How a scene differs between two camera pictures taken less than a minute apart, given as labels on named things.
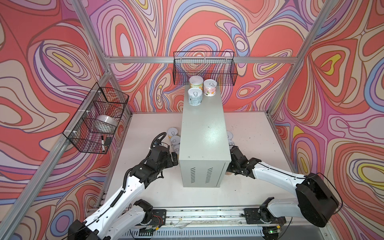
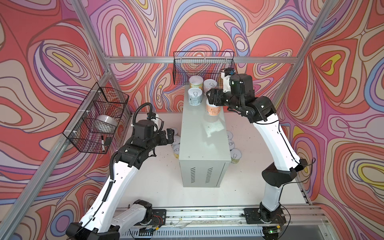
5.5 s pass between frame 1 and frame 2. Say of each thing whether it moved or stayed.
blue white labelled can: stayed
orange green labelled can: stayed
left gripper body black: moved
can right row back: stayed
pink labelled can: stayed
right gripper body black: moved
